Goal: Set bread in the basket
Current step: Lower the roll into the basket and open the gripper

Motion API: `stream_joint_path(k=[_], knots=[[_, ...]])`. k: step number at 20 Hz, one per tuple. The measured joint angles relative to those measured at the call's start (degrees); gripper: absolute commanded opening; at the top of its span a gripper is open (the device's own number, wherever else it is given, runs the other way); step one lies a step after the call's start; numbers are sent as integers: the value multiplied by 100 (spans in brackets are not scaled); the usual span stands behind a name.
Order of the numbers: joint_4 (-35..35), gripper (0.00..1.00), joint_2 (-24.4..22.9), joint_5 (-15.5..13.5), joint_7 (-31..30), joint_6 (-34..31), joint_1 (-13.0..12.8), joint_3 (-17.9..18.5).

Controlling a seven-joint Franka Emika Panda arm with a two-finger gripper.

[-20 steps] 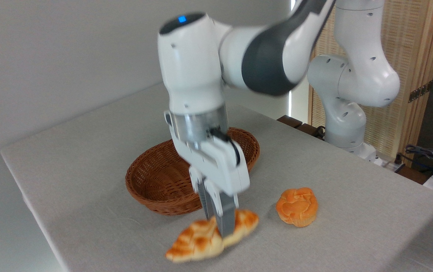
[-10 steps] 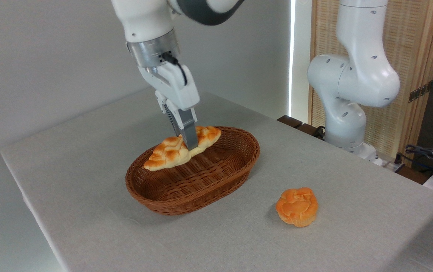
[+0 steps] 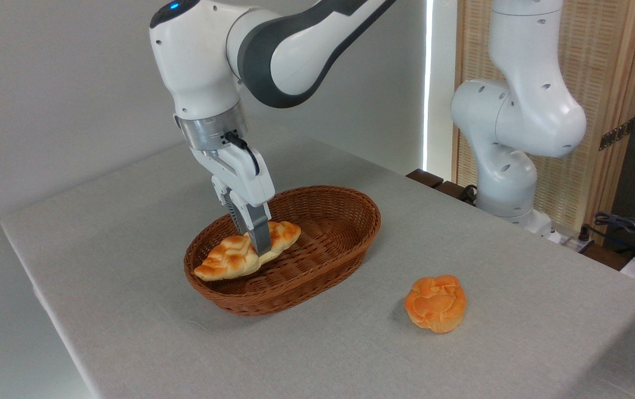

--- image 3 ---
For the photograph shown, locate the round orange bread bun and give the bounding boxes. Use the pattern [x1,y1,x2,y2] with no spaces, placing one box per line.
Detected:
[404,274,468,334]

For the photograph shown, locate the grey tablecloth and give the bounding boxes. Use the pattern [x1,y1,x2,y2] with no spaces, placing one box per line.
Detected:
[0,129,635,399]

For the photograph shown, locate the black cable bundle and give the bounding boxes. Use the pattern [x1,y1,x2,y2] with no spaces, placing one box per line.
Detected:
[578,211,635,262]

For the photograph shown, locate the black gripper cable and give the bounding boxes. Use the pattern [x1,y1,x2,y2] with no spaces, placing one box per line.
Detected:
[224,131,262,176]

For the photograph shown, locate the metal screen hinge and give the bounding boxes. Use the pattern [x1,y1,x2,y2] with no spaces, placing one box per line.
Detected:
[598,119,635,151]

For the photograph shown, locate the long braided bread loaf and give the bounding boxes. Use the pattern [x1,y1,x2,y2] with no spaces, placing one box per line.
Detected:
[193,220,302,282]

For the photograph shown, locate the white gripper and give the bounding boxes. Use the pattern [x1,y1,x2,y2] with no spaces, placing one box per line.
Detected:
[190,143,275,257]

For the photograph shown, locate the brown oval wicker basket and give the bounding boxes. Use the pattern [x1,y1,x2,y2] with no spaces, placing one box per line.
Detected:
[183,185,382,317]

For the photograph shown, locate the woven bamboo folding screen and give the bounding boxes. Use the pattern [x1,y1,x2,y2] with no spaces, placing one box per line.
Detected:
[453,0,635,245]

